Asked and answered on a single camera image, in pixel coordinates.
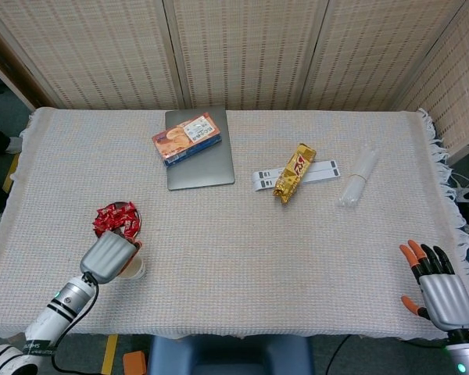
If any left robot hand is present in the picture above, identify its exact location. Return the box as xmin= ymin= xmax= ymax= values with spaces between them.
xmin=79 ymin=230 xmax=145 ymax=284

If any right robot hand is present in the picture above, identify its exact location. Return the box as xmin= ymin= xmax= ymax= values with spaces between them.
xmin=399 ymin=239 xmax=469 ymax=333

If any white paper cup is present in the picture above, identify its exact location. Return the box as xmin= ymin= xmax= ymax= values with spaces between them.
xmin=119 ymin=255 xmax=147 ymax=280

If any red candy heap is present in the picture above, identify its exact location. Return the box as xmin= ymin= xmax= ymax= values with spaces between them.
xmin=92 ymin=201 xmax=140 ymax=240

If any metal dish of red candies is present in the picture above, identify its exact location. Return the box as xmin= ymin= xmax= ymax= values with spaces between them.
xmin=92 ymin=201 xmax=142 ymax=243

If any orange block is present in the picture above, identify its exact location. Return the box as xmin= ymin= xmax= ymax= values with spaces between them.
xmin=124 ymin=351 xmax=146 ymax=375

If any grey closed laptop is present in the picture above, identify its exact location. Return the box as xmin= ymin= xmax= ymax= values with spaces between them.
xmin=164 ymin=105 xmax=236 ymax=192

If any white woven tablecloth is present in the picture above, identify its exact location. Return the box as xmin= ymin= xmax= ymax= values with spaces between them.
xmin=0 ymin=107 xmax=469 ymax=341

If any orange blue biscuit box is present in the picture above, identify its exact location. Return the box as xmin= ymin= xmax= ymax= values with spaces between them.
xmin=152 ymin=112 xmax=223 ymax=168

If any clear plastic tube bundle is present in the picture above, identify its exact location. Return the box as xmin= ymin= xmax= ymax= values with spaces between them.
xmin=338 ymin=143 xmax=379 ymax=208

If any blue padded seat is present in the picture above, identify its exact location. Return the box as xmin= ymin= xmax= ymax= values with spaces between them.
xmin=146 ymin=334 xmax=314 ymax=375

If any gold snack packet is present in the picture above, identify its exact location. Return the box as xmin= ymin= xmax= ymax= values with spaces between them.
xmin=272 ymin=142 xmax=317 ymax=205

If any brown wooden beam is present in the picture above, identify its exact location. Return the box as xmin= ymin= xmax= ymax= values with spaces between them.
xmin=0 ymin=19 xmax=58 ymax=113

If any woven folding screen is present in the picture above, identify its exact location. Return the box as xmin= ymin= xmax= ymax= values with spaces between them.
xmin=0 ymin=0 xmax=469 ymax=155

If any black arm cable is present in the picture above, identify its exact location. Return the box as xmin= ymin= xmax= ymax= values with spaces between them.
xmin=50 ymin=273 xmax=101 ymax=372

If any black floor cable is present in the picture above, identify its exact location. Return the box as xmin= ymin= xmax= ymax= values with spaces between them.
xmin=326 ymin=334 xmax=353 ymax=375

